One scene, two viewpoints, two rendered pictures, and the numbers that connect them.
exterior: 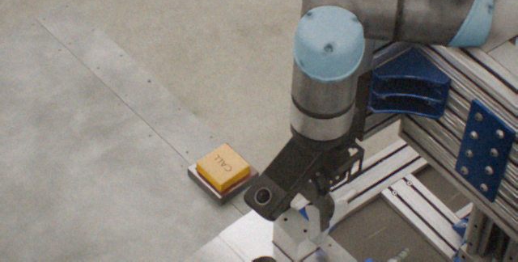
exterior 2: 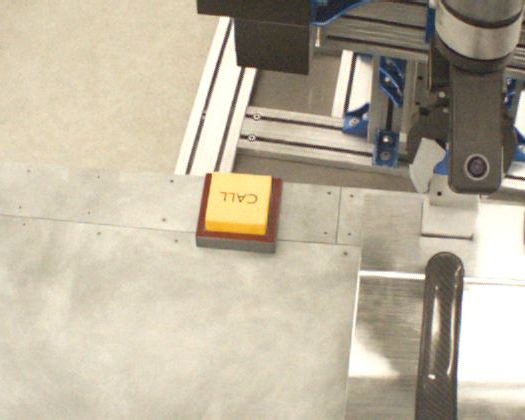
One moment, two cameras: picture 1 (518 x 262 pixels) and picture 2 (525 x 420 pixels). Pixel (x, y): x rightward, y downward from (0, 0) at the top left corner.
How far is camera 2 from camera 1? 0.66 m
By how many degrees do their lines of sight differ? 26
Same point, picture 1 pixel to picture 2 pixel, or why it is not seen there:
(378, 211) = (250, 171)
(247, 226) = (378, 240)
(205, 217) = (273, 279)
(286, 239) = (455, 216)
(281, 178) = (480, 131)
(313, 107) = (505, 12)
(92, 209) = (133, 368)
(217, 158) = (225, 196)
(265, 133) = not seen: hidden behind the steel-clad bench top
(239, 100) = not seen: outside the picture
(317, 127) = (508, 37)
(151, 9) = not seen: outside the picture
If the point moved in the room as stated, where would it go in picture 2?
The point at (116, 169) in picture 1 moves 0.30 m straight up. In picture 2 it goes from (106, 302) to (64, 115)
